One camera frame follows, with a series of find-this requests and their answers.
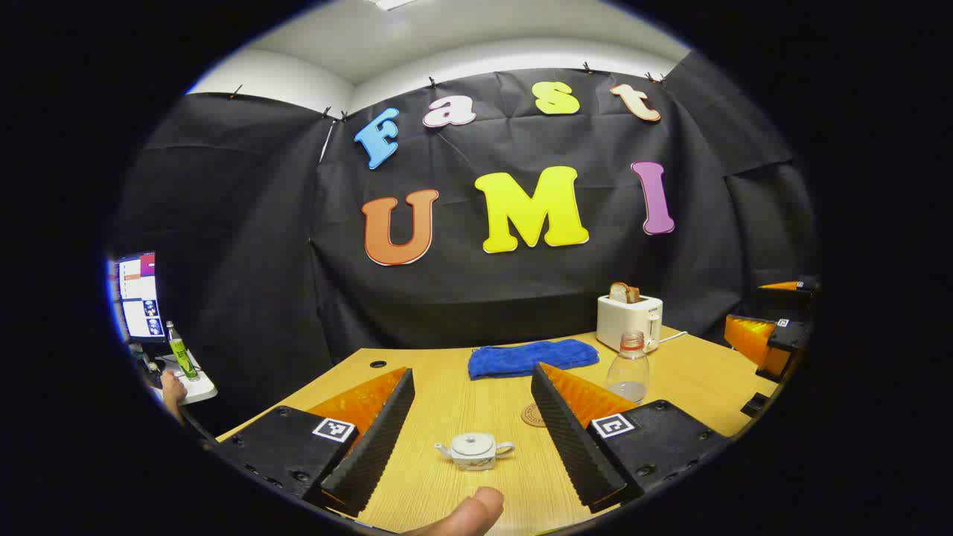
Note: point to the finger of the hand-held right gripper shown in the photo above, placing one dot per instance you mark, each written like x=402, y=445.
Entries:
x=782, y=286
x=748, y=335

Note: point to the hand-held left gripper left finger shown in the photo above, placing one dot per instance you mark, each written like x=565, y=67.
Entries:
x=380, y=439

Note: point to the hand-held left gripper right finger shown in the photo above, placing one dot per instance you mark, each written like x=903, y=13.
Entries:
x=566, y=439

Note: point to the round brown coaster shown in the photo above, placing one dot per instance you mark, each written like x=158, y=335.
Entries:
x=532, y=417

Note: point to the white teacup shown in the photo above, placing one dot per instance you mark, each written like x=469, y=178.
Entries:
x=476, y=461

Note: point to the green drink bottle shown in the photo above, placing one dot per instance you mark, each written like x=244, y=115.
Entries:
x=181, y=357

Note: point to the blue towel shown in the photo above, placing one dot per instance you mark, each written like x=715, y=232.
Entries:
x=521, y=359

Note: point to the white toaster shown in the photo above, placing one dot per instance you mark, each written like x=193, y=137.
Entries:
x=625, y=320

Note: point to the light bread slice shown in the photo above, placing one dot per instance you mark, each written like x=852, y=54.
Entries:
x=619, y=292

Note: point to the black backdrop cloth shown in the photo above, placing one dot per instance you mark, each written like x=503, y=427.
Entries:
x=447, y=298

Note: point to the white side table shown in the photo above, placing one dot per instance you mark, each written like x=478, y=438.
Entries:
x=201, y=388

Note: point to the computer monitor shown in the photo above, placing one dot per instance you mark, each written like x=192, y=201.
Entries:
x=140, y=298

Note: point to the ceiling light panel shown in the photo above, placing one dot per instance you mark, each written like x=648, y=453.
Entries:
x=392, y=4

